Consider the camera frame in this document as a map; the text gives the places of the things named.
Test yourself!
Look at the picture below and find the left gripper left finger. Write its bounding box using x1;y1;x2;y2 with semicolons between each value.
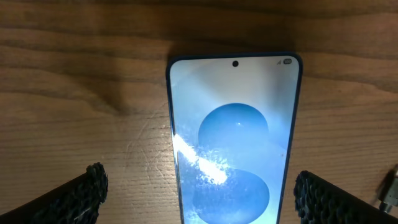
1;162;108;224

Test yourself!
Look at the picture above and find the blue Galaxy smartphone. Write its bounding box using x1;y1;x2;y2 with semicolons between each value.
165;52;303;224

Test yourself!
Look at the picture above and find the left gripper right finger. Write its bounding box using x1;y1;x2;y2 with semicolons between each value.
294;170;397;224

